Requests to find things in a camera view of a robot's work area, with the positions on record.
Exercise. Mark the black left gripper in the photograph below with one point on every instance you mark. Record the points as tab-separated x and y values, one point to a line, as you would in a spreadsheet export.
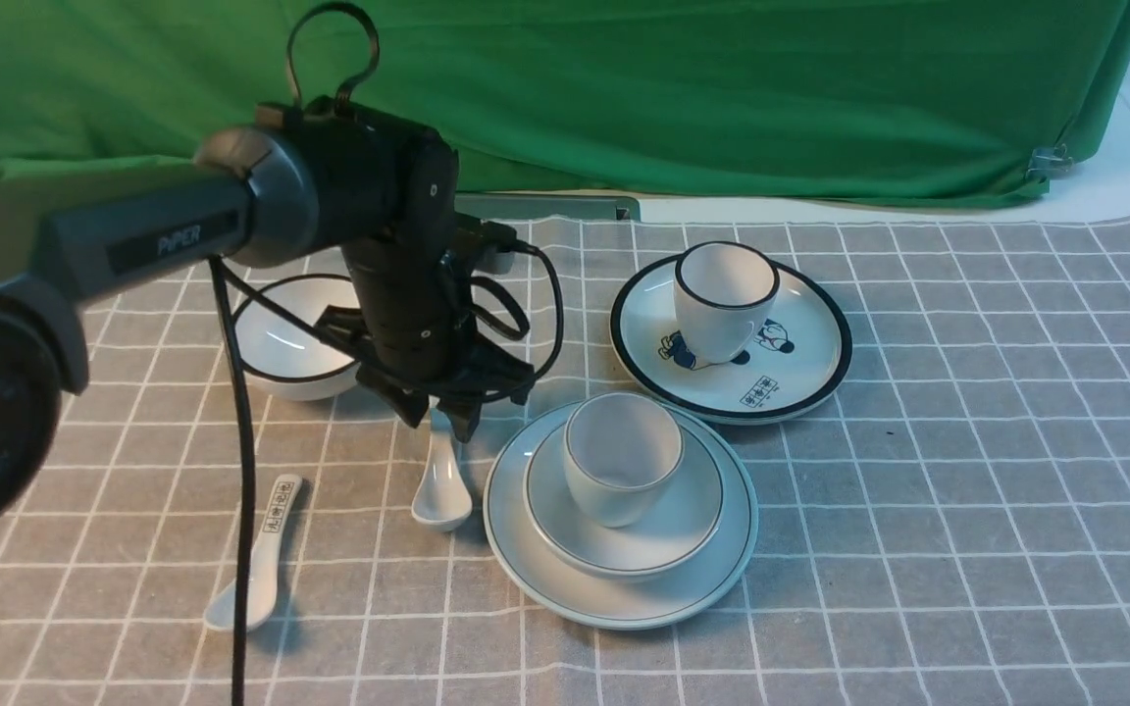
415	330

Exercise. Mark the grey metal tray edge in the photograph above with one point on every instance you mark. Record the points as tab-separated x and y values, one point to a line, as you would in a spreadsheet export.
532	206

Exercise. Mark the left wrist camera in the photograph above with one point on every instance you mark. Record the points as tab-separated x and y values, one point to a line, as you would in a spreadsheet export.
483	246

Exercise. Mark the green backdrop cloth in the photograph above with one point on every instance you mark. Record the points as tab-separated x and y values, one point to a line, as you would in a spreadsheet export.
893	103

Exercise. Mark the black rimmed cartoon plate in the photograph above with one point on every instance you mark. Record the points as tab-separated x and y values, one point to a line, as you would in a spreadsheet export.
796	360

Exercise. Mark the black rimmed white bowl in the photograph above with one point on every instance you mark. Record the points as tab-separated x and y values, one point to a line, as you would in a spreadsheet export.
279	357

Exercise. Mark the metal clip on backdrop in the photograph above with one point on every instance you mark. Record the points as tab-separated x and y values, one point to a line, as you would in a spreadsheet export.
1051	162

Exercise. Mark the plain white ceramic spoon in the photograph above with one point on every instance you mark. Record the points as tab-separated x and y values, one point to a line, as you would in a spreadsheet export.
442	502

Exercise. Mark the white spoon with label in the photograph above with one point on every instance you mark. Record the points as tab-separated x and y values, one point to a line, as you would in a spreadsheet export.
263	577

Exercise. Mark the black rimmed white cup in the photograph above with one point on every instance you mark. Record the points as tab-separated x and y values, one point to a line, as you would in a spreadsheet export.
722	294

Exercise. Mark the large plain white plate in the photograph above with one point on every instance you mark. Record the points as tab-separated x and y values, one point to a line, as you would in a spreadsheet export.
674	595

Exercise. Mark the plain white cup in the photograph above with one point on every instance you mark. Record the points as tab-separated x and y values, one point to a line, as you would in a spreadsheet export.
620	450

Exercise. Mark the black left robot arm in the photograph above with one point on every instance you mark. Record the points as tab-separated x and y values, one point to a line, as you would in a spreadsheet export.
379	188

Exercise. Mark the shallow white bowl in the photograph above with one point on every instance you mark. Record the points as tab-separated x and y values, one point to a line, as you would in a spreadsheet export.
675	527

